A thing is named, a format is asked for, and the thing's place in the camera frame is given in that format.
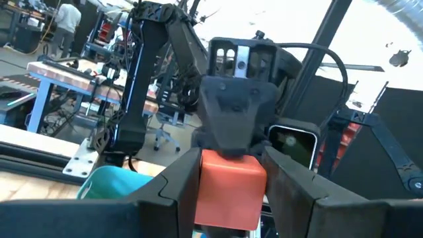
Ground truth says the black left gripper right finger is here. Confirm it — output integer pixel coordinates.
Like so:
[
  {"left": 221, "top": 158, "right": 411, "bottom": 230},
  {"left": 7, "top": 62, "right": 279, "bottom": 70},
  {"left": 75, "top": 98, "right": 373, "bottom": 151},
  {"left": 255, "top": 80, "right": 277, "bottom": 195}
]
[{"left": 262, "top": 146, "right": 423, "bottom": 238}]

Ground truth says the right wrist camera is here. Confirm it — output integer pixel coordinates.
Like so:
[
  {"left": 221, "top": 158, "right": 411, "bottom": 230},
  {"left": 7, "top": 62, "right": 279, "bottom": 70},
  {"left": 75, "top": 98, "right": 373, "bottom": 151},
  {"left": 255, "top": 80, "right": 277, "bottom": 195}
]
[{"left": 266, "top": 118, "right": 321, "bottom": 171}]

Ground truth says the workbench with blue legs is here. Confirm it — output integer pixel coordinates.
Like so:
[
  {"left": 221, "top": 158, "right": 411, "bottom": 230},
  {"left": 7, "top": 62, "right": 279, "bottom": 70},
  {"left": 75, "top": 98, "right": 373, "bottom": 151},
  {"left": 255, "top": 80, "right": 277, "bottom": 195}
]
[{"left": 26, "top": 59, "right": 159, "bottom": 133}]

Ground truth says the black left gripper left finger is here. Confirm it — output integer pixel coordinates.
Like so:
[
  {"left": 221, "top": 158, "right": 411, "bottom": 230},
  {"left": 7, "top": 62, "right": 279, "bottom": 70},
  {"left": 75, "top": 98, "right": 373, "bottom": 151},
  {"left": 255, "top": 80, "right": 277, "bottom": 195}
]
[{"left": 0, "top": 147, "right": 204, "bottom": 238}]

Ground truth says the computer tower with coloured lights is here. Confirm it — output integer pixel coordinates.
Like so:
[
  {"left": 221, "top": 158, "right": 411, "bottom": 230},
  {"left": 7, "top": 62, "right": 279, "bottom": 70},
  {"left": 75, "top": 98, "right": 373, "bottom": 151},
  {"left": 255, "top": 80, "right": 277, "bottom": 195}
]
[{"left": 0, "top": 85, "right": 36, "bottom": 130}]

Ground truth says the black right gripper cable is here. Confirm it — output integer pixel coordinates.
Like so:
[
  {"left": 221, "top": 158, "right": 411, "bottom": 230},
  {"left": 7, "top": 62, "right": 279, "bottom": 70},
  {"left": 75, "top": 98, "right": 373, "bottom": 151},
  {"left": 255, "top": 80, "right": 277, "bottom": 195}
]
[{"left": 276, "top": 42, "right": 350, "bottom": 112}]

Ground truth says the person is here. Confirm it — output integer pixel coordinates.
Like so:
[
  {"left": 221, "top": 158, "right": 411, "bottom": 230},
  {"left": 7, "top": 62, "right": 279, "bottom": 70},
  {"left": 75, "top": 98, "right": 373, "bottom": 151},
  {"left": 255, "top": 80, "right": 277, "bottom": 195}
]
[{"left": 49, "top": 1, "right": 83, "bottom": 60}]

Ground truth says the red machine part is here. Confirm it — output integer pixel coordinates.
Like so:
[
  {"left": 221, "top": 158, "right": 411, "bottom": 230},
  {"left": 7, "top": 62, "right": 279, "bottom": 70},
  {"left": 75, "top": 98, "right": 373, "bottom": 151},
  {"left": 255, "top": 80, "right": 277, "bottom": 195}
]
[{"left": 317, "top": 122, "right": 362, "bottom": 166}]

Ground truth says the office chair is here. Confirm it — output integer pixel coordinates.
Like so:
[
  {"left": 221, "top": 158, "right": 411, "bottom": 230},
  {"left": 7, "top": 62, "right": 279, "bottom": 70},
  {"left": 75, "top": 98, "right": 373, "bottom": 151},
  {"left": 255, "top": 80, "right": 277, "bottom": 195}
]
[{"left": 153, "top": 110, "right": 182, "bottom": 153}]

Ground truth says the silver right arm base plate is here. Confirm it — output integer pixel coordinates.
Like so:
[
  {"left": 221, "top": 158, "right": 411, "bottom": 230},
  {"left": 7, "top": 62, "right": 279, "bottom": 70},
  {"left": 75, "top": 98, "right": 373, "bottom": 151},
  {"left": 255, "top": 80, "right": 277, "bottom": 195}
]
[{"left": 61, "top": 137, "right": 102, "bottom": 179}]

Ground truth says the black hanging object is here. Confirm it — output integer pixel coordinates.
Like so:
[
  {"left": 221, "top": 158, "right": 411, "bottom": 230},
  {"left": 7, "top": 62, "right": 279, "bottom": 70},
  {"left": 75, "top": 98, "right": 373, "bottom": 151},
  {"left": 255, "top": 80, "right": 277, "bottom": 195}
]
[{"left": 388, "top": 49, "right": 412, "bottom": 68}]

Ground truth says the black upright frame beam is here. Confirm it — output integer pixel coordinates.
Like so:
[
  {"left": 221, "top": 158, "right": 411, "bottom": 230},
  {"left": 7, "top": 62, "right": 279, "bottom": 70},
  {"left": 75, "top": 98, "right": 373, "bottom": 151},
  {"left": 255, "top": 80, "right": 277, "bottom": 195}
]
[{"left": 286, "top": 0, "right": 354, "bottom": 116}]

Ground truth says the teal plastic bin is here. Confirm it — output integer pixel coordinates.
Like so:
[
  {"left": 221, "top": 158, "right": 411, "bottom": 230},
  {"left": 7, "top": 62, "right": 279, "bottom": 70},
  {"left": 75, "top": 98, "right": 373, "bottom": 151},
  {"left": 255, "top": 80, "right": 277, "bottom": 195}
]
[{"left": 76, "top": 165, "right": 155, "bottom": 200}]

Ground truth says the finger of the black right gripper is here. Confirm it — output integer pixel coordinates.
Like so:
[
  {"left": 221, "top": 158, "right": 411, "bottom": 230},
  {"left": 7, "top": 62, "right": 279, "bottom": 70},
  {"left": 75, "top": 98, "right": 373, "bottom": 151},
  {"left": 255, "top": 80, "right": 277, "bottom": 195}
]
[{"left": 197, "top": 75, "right": 280, "bottom": 158}]

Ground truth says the long orange-red block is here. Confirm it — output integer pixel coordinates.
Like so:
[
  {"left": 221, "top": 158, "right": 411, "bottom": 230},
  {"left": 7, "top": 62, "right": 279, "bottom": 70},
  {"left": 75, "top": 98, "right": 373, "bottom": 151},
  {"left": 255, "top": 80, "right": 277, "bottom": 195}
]
[{"left": 194, "top": 149, "right": 268, "bottom": 231}]

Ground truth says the black aluminium table frame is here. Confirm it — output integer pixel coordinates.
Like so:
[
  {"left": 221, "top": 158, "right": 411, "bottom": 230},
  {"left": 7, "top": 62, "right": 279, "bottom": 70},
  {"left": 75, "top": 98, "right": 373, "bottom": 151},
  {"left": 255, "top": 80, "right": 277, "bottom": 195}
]
[{"left": 0, "top": 140, "right": 83, "bottom": 185}]

